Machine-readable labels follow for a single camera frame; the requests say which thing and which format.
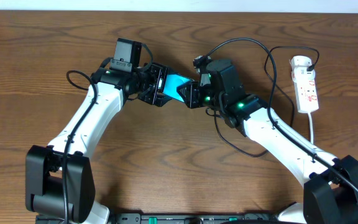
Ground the white power strip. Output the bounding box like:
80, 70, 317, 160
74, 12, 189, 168
291, 67, 319, 113

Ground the black camera cable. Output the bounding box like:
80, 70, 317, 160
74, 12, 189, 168
61, 70, 99, 224
205, 37, 358, 218

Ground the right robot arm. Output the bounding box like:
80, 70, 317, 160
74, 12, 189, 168
178, 56, 358, 223

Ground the black left camera cable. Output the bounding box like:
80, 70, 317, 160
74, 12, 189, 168
61, 70, 99, 224

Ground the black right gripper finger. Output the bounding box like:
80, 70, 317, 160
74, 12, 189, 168
177, 82, 195, 95
179, 93, 194, 108

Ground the black charging cable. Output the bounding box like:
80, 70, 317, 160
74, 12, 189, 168
205, 45, 320, 159

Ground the white USB charger plug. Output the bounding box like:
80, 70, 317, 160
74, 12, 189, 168
290, 55, 313, 70

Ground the white power strip cord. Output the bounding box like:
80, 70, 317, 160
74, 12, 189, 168
307, 112, 314, 146

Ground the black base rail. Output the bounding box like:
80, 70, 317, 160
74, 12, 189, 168
108, 213, 278, 224

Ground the black right camera cable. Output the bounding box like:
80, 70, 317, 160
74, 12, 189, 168
205, 37, 358, 218

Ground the turquoise screen smartphone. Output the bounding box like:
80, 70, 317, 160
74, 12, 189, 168
162, 74, 193, 102

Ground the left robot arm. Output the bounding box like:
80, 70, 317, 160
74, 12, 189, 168
25, 62, 173, 223

